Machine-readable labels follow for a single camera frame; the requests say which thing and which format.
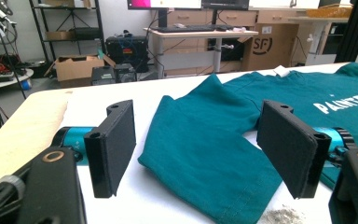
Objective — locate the black equipment case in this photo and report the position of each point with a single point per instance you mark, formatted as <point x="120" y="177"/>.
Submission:
<point x="127" y="53"/>

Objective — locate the yellow basket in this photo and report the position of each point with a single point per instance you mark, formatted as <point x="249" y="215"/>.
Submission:
<point x="329" y="11"/>

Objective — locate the cardboard box with dark logo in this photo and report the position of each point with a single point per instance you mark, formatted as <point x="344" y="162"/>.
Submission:
<point x="270" y="46"/>

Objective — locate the black camera stand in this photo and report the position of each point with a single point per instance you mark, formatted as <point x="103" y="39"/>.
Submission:
<point x="0" y="14"/>

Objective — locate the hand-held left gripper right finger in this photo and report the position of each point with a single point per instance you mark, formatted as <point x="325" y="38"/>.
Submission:
<point x="289" y="149"/>

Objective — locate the open cardboard box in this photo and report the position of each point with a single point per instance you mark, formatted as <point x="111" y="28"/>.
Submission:
<point x="74" y="70"/>

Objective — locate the monitor with dark screen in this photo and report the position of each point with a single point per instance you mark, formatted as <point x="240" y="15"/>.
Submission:
<point x="225" y="3"/>

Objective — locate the wooden table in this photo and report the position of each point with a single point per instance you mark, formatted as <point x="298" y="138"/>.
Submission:
<point x="18" y="133"/>

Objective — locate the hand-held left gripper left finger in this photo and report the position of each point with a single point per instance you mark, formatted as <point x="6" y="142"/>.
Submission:
<point x="112" y="155"/>

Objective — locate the round white table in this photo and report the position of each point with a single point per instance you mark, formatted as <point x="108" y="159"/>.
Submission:
<point x="9" y="81"/>

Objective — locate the monitor with bright screen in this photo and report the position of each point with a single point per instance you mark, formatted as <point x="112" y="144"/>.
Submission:
<point x="167" y="3"/>

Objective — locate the black frame post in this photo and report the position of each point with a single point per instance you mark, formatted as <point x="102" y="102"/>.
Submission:
<point x="355" y="31"/>

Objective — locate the teal t-shirt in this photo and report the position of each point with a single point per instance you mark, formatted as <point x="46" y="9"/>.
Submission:
<point x="205" y="149"/>

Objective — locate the black keyboard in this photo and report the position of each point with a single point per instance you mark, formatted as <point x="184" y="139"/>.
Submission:
<point x="189" y="28"/>

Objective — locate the black metal shelf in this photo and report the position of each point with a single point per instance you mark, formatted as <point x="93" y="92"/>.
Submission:
<point x="98" y="18"/>

